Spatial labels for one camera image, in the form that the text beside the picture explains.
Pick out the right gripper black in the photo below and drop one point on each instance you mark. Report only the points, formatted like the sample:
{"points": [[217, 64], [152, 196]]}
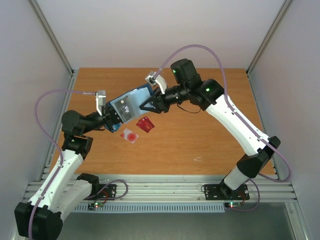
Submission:
{"points": [[161, 102]]}

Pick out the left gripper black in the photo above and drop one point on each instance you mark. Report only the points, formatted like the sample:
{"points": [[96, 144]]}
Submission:
{"points": [[111, 116]]}

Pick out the black VIP card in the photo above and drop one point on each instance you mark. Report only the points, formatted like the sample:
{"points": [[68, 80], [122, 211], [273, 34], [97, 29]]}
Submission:
{"points": [[124, 108]]}

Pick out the blue card holder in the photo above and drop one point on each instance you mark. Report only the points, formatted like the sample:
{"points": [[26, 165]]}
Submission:
{"points": [[137, 97]]}

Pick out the red VIP card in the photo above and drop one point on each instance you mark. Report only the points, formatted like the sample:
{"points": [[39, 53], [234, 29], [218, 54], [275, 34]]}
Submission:
{"points": [[144, 125]]}

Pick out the white card red circle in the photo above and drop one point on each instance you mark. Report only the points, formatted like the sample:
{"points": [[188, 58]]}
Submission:
{"points": [[129, 135]]}

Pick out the small blue card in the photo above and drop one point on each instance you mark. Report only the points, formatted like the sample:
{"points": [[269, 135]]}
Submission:
{"points": [[115, 128]]}

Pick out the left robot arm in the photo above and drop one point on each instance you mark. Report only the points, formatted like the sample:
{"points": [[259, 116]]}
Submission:
{"points": [[42, 217]]}

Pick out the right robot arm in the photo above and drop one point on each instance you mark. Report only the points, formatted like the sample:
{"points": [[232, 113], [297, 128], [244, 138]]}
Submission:
{"points": [[210, 96]]}

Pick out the left circuit board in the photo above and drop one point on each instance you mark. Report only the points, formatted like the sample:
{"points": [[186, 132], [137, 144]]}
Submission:
{"points": [[95, 206]]}

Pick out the circuit board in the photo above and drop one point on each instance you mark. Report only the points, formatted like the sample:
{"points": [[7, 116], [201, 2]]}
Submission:
{"points": [[232, 204], [95, 206]]}

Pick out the right circuit board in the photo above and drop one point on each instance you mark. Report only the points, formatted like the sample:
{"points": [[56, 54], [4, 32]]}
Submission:
{"points": [[232, 204]]}

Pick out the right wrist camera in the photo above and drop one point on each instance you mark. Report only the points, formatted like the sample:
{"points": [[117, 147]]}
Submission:
{"points": [[154, 80]]}

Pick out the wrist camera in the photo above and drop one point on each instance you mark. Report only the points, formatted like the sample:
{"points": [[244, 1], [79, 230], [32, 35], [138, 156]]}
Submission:
{"points": [[100, 99], [154, 80]]}

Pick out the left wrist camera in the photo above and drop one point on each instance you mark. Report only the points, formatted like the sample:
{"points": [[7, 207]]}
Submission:
{"points": [[100, 99]]}

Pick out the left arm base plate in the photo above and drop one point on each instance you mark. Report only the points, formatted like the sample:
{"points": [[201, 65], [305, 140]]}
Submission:
{"points": [[108, 192]]}

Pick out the blue slotted cable duct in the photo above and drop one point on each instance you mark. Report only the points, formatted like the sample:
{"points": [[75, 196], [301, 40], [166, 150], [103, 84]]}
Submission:
{"points": [[139, 208]]}

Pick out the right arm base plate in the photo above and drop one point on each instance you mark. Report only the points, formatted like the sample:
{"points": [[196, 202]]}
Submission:
{"points": [[217, 192]]}

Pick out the aluminium rail frame front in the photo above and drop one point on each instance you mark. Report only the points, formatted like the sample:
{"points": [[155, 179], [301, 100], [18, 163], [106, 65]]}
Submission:
{"points": [[147, 188]]}

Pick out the left rear aluminium post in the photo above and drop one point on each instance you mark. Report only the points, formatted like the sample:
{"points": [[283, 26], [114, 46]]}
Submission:
{"points": [[47, 28]]}

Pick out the aluminium post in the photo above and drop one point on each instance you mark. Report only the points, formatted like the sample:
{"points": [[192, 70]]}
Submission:
{"points": [[281, 13], [47, 28]]}

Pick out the right rear aluminium post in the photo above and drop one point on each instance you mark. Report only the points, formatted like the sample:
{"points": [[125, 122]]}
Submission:
{"points": [[281, 13]]}

